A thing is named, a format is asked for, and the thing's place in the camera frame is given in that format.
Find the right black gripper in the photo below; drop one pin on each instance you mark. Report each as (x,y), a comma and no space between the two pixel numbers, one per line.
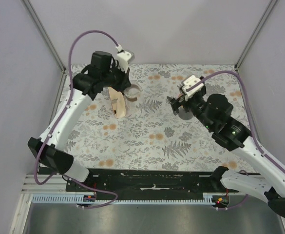
(181,101)

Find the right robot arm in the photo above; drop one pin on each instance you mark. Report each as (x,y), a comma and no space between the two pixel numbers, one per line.
(215,114)

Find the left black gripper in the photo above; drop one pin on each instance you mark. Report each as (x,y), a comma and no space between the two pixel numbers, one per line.
(125,81)

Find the floral patterned table mat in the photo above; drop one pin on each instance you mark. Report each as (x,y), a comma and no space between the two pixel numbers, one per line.
(150,136)

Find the grey glass carafe wooden collar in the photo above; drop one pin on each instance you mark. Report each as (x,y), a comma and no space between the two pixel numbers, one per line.
(185,115)

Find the clear glass carafe brown collar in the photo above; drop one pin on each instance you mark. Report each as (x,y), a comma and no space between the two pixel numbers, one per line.
(132,93)

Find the orange coffee filter pack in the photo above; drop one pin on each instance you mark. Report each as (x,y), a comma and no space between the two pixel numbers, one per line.
(117,102)

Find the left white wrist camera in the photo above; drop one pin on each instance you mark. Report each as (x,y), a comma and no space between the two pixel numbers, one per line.
(123,58)

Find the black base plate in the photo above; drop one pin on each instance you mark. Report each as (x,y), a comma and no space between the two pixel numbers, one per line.
(135,185)

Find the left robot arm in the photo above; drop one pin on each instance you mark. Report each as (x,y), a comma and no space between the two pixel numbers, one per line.
(103,71)

